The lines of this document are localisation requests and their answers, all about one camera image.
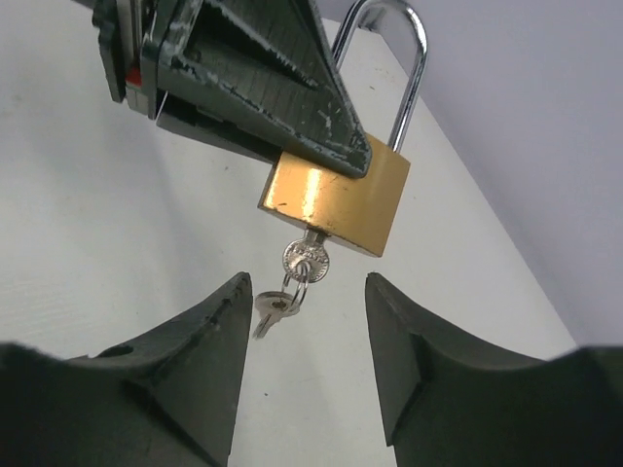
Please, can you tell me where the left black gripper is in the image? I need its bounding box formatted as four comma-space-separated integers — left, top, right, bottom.
91, 0, 372, 178

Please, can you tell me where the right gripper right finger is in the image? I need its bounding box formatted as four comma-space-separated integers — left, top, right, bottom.
365, 273, 622, 466

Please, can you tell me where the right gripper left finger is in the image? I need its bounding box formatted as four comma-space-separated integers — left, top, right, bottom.
1, 272, 252, 466

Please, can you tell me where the large brass padlock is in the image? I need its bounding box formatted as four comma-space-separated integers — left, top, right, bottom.
260, 1, 427, 264

